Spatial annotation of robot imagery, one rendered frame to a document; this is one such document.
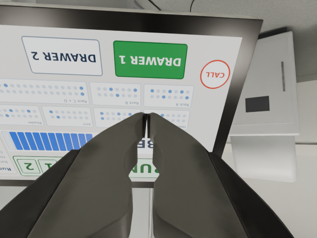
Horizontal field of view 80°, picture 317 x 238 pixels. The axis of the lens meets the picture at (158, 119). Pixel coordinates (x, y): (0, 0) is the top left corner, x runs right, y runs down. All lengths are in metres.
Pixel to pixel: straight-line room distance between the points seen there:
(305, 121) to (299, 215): 1.37
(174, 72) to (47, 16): 0.16
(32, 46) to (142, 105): 0.16
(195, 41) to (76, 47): 0.15
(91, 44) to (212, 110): 0.19
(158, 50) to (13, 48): 0.18
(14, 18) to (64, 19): 0.06
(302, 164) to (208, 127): 3.29
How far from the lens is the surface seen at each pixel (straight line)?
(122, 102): 0.29
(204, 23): 0.26
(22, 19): 0.29
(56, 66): 0.29
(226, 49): 0.27
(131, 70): 0.27
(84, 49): 0.27
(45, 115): 0.34
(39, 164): 0.41
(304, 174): 3.59
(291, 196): 3.64
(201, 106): 0.29
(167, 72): 0.27
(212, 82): 0.28
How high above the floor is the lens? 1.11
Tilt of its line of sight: 8 degrees down
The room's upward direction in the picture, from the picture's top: 179 degrees counter-clockwise
